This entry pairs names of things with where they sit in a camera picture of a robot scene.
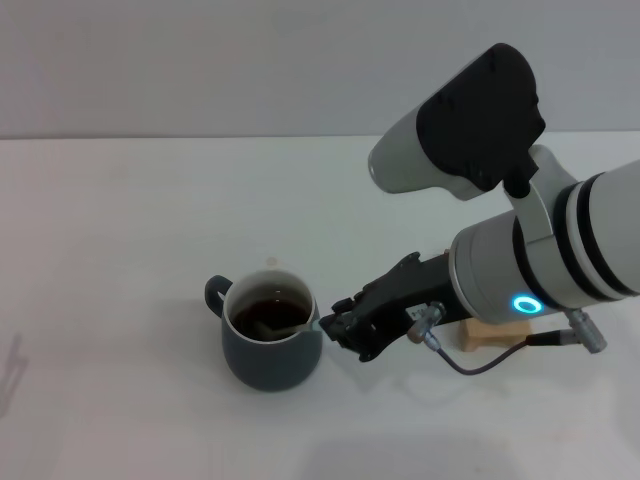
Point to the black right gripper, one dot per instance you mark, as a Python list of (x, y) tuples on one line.
[(395, 305)]

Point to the dark grey ceramic cup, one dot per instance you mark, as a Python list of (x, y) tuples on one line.
[(272, 362)]

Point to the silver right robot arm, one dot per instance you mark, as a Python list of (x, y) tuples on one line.
[(500, 250)]

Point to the dark coffee liquid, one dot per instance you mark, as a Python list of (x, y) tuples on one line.
[(260, 310)]

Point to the pale notched wooden block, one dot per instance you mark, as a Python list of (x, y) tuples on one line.
[(492, 332)]

